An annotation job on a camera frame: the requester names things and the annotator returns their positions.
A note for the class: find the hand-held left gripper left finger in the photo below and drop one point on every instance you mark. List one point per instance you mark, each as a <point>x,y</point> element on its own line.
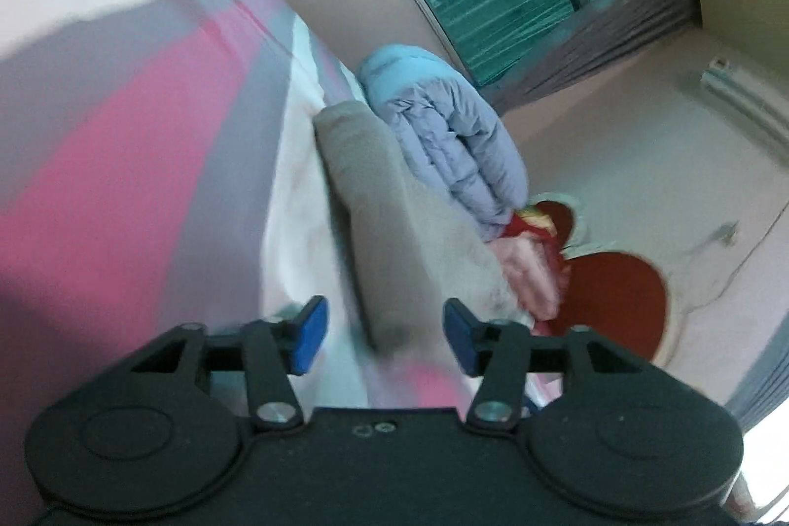
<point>308,335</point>

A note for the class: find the red rounded headboard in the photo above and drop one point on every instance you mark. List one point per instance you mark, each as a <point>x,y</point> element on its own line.
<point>607,298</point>

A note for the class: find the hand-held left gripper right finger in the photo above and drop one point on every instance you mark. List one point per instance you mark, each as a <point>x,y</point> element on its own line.
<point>462,338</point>

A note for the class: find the grey knit pants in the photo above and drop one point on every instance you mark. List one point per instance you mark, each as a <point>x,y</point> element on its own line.
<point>382,230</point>

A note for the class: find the striped pink grey bed sheet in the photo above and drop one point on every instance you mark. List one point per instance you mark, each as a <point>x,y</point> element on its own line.
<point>123,162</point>

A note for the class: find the white wall air conditioner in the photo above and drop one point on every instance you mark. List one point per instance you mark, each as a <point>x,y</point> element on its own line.
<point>746,101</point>

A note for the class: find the folded light blue quilt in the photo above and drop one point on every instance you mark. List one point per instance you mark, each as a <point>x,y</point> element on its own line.
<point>450,144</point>

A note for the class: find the pink fluffy blanket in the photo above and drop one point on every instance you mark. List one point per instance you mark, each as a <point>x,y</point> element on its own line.
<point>533,270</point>

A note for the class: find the grey curtain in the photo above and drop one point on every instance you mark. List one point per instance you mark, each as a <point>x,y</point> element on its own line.
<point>622,21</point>

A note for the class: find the red yellow patterned cloth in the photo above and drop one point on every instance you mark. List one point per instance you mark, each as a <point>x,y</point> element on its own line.
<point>533,221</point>

